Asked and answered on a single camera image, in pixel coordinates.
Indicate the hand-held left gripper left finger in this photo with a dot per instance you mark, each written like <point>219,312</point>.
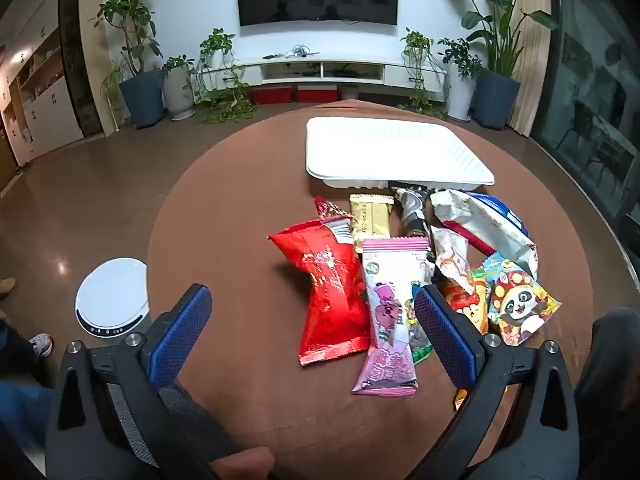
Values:
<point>180,330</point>

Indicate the brown wooden door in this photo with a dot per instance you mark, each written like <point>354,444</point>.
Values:
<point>6,155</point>

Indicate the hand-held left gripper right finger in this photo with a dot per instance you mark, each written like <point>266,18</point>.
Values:
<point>445,340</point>

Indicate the brown tablecloth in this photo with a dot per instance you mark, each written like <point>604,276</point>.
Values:
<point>240,240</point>

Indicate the red patterned snack packet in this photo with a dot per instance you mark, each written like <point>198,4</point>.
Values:
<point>325,207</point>

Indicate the glass sliding door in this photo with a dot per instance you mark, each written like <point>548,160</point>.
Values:
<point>585,85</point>

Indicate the broad leaf plant blue pot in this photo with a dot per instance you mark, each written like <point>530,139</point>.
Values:
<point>495,97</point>

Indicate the brown shoe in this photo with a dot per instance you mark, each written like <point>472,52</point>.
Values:
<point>6,286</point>

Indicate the person's left hand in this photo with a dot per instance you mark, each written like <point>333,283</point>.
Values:
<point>245,465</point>

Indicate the beige ceramic pot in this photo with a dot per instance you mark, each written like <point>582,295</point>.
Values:
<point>350,92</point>

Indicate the black snack packet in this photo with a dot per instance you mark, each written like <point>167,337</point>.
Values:
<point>412,210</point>

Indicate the white sneaker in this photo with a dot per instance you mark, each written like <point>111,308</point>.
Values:
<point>42,346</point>

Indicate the white wall cabinet unit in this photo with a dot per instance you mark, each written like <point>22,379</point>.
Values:
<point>60,105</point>

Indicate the pink snack packet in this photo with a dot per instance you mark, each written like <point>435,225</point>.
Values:
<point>390,320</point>

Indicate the white television cabinet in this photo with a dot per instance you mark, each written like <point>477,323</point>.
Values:
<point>392,72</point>

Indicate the red storage box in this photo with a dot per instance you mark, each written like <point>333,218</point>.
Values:
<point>316,93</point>
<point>271,95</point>

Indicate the blue snack packet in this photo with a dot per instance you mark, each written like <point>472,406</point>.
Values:
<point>500,205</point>

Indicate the black set-top box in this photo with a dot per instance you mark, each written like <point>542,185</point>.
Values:
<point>352,74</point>

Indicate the beige curtain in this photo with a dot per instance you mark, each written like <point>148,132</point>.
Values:
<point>532,60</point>

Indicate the panda print snack packet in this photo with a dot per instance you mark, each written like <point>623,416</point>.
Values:
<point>520,305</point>

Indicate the white plastic tray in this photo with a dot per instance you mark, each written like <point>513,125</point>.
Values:
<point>390,150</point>

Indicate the person's leg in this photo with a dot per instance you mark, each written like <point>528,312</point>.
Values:
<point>20,405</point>
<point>615,370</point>

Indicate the green edged dark snack packet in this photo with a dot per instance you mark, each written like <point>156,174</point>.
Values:
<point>421,350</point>

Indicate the person's right leg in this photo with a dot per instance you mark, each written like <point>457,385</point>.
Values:
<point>615,370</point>

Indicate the large trailing pothos plant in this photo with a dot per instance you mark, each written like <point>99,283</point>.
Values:
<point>217,42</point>

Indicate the person's left leg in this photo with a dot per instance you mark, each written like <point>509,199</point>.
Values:
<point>20,405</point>

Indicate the gold snack packet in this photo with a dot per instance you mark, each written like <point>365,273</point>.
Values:
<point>370,215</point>

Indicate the small trailing vine plant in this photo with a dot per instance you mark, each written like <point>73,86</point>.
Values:
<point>416,42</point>

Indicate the plant in tall white pot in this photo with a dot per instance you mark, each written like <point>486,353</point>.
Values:
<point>460,95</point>

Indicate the plant in grey ribbed pot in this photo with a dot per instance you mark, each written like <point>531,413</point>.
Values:
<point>178,92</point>

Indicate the small white cake packet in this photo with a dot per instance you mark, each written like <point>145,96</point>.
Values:
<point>450,255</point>

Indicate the white round appliance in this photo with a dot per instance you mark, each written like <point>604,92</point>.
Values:
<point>112,295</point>

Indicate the large white snack bag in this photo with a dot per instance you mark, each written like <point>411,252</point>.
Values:
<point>500,240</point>

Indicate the tall tree plant blue pot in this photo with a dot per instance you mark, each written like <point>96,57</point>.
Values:
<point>142,100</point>

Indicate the orange cartoon snack packet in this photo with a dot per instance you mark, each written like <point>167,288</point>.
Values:
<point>470,310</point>

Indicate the red snack bag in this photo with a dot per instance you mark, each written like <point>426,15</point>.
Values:
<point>330,290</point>

